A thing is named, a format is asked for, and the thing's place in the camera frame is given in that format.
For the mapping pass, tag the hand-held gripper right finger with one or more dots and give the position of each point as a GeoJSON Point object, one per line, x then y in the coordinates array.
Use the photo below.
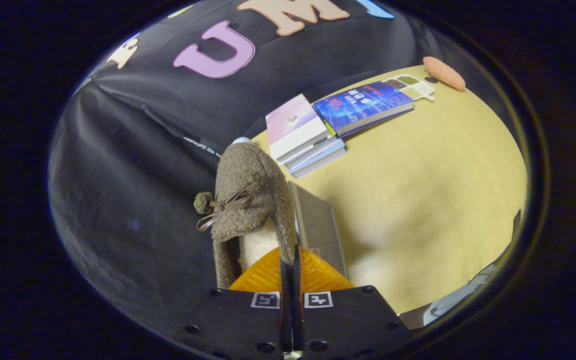
{"type": "Point", "coordinates": [353, 325]}

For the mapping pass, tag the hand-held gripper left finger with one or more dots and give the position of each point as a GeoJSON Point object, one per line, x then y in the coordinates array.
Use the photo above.
{"type": "Point", "coordinates": [238, 325]}

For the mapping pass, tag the grey fabric storage box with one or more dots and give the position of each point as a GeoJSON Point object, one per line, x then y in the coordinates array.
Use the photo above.
{"type": "Point", "coordinates": [318, 225]}

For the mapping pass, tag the brown fuzzy slipper shoe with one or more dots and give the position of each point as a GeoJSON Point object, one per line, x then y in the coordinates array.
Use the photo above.
{"type": "Point", "coordinates": [248, 190]}

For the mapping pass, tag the pale grey object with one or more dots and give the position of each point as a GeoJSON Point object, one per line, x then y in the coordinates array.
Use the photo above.
{"type": "Point", "coordinates": [443, 302]}

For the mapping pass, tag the white book with bluish edge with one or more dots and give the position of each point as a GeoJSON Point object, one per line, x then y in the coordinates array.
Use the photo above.
{"type": "Point", "coordinates": [325, 159]}
{"type": "Point", "coordinates": [318, 149]}

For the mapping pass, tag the white plush toy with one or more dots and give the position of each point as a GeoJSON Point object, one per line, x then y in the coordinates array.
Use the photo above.
{"type": "Point", "coordinates": [241, 140]}

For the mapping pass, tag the black backdrop cloth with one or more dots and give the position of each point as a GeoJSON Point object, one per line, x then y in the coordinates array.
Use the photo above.
{"type": "Point", "coordinates": [128, 175]}

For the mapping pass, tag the dark slim object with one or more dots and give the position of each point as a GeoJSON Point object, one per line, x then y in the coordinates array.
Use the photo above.
{"type": "Point", "coordinates": [516, 225]}

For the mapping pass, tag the pink cover book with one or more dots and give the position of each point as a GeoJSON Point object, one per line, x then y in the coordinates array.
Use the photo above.
{"type": "Point", "coordinates": [293, 122]}

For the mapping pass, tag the blue cover book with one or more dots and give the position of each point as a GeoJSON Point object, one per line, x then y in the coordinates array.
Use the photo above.
{"type": "Point", "coordinates": [363, 104]}

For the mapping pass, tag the white divided spice tray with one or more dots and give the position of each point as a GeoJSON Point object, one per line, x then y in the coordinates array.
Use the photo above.
{"type": "Point", "coordinates": [412, 86]}

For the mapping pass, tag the orange oval sponge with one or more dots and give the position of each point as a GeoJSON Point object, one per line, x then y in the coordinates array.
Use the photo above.
{"type": "Point", "coordinates": [444, 73]}

